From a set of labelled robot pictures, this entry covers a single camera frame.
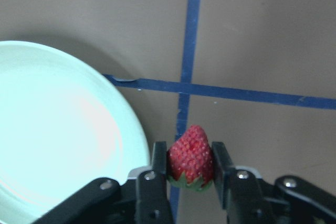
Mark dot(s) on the pale green round plate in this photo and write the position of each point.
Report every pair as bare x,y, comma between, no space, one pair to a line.
63,124

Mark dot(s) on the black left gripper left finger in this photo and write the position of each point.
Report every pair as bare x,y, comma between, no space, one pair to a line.
152,204

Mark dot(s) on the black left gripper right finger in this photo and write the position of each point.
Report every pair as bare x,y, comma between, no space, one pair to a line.
239,190

